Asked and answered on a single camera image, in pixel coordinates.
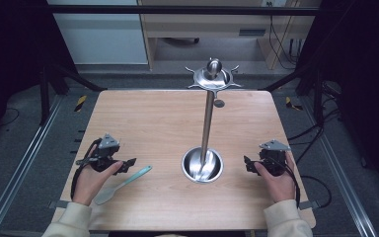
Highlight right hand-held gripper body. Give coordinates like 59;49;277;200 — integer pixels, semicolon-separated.
258;139;292;178

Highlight white cabinet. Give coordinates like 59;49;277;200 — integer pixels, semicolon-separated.
46;0;149;65

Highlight person's left hand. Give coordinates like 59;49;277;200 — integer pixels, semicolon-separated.
71;160;124;207

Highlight black horizontal frame bar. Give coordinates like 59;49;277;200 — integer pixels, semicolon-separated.
45;4;325;16

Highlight black floor cables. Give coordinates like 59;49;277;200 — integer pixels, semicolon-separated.
287;80;343;166

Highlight black hanging cables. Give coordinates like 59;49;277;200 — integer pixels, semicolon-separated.
267;1;305;71

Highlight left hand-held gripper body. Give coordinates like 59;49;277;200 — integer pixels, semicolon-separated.
86;132;122;173

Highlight thin black floor cable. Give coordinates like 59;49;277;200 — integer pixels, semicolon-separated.
0;107;21;128

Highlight person's right hand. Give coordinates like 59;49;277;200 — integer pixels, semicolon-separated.
253;152;297;203

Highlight black looped floor cable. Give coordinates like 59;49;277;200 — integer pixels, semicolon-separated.
300;175;333;209

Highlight light wooden desk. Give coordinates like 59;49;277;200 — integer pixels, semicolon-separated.
137;0;322;71

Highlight yellow black floor tape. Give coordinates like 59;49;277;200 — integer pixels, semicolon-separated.
284;96;304;112
74;95;89;114

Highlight aluminium floor rail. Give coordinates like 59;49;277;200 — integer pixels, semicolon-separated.
0;94;64;237
300;96;379;237

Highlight stainless steel utensil rack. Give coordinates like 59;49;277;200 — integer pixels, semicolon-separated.
181;57;244;185

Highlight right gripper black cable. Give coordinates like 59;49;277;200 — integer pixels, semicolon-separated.
266;157;302;209

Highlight teal silicone spatula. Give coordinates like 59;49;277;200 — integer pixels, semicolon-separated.
94;164;154;206

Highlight black metal stand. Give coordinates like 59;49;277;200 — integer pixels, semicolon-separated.
262;61;328;126
38;63;109;126

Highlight grey table bracket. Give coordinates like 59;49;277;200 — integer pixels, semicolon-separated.
297;199;321;210
46;199;71;210

